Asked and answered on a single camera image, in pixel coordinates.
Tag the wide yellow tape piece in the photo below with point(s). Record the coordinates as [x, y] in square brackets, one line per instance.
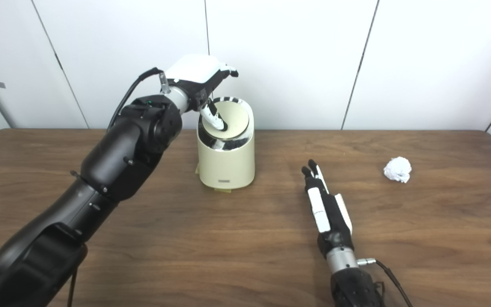
[223, 189]

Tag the white paper ball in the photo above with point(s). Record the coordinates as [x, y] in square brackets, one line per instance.
[398, 169]

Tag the cream-colored round bin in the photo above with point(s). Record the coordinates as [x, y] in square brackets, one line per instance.
[227, 164]

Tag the cream round bin lid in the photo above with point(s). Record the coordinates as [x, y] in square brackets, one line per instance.
[238, 121]

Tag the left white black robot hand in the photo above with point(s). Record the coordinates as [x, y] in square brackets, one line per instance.
[194, 70]

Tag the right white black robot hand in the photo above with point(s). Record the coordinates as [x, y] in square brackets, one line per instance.
[328, 209]

